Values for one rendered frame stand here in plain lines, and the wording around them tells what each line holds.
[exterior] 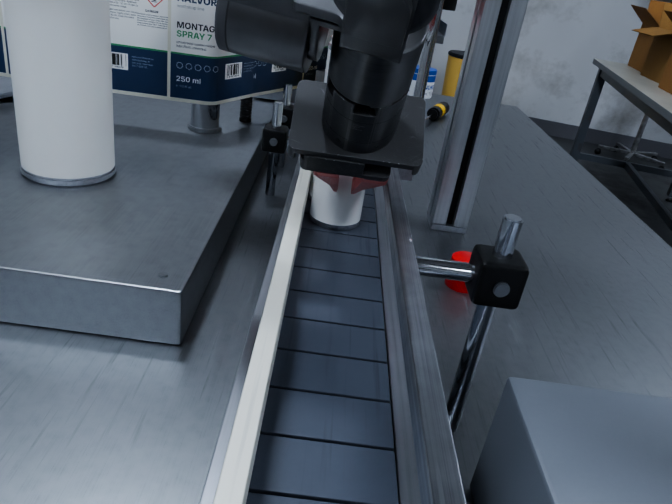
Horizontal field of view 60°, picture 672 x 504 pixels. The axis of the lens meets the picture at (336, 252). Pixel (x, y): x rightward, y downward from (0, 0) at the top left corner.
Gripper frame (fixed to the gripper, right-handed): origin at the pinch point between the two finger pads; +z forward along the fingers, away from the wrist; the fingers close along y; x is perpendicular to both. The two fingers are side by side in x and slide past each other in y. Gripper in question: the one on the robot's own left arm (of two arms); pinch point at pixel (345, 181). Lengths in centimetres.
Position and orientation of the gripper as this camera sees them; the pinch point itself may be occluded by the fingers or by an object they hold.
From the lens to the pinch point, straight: 52.9
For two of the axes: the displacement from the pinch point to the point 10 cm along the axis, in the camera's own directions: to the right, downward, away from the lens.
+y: -9.9, -1.4, -0.5
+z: -1.0, 3.9, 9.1
